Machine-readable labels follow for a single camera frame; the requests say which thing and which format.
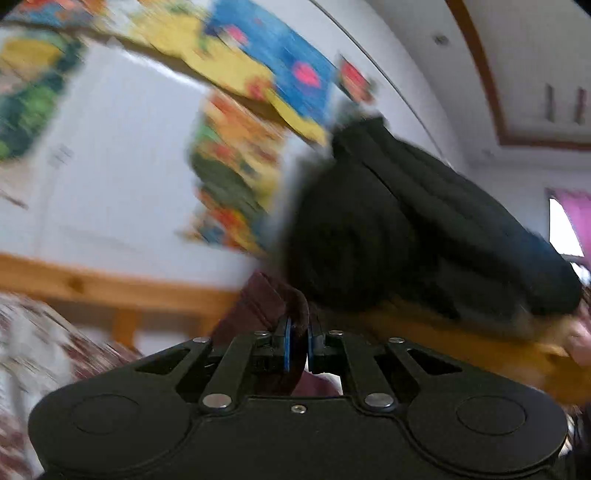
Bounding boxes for pink curtain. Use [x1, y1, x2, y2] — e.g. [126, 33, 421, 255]
[556, 188, 591, 273]

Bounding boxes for white floral patterned bedsheet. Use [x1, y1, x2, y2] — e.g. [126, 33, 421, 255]
[0, 292, 139, 480]

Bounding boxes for green and yellow wall poster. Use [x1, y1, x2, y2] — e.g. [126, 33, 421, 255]
[0, 34, 88, 162]

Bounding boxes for small red wall sticker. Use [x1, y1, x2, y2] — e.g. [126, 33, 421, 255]
[336, 56, 376, 104]

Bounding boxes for blue and yellow wall poster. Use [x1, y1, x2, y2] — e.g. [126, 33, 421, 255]
[4, 0, 338, 145]

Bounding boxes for bright window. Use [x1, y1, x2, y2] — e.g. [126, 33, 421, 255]
[549, 196, 585, 258]

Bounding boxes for wooden bed headboard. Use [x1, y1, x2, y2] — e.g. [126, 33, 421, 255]
[0, 253, 583, 404]

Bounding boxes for maroon knit garment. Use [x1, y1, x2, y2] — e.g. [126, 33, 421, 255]
[213, 271, 343, 398]

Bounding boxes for black padded jacket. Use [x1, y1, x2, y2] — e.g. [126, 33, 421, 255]
[276, 115, 583, 319]

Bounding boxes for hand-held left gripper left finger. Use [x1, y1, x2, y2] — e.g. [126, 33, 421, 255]
[135, 318, 293, 413]

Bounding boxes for orange and green wall poster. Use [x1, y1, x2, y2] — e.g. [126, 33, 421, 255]
[178, 90, 289, 256]

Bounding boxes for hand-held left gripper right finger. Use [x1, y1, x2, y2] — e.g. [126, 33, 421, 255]
[307, 318, 463, 413]

